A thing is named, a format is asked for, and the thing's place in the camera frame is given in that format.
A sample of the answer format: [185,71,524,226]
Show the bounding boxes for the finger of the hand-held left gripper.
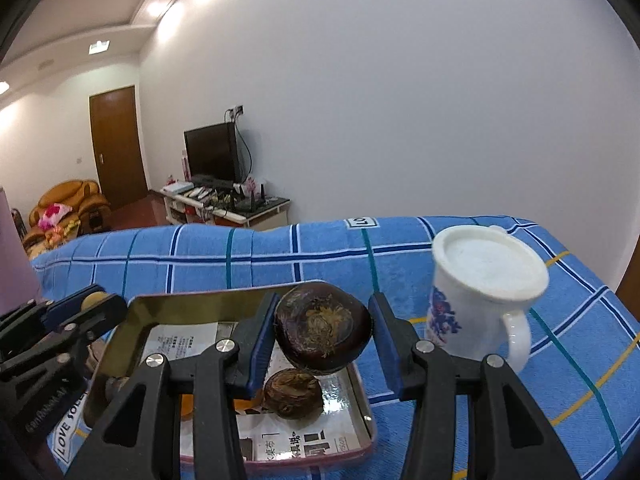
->
[0,294,128,378]
[0,284,106,333]

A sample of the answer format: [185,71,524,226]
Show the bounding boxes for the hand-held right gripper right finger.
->
[368,292,581,480]

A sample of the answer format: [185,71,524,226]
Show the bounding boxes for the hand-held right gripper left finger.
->
[65,292,281,480]

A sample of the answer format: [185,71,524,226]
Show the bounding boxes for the pink tin box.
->
[82,280,378,463]

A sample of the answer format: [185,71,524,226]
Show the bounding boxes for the dark brown water chestnut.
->
[263,368,322,418]
[274,282,373,373]

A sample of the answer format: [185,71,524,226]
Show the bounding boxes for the purple electric kettle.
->
[0,185,44,317]

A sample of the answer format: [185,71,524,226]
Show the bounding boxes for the pink flowered cushion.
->
[40,203,72,229]

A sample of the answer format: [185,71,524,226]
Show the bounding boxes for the white cup blue flowers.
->
[425,225,550,373]

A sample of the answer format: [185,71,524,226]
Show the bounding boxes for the brown leather sofa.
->
[22,179,112,256]

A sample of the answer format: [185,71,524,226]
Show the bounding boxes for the white television stand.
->
[160,182,292,232]

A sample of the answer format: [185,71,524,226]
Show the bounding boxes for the black router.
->
[235,184,268,212]

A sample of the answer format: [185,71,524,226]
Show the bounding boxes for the brown wooden door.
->
[89,85,150,212]

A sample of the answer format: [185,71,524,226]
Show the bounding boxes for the blue plaid blanket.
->
[27,216,640,480]

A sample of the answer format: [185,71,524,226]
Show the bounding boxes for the black television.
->
[183,122,242,184]

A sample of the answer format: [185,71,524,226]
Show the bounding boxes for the brown wooden panel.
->
[615,240,640,322]

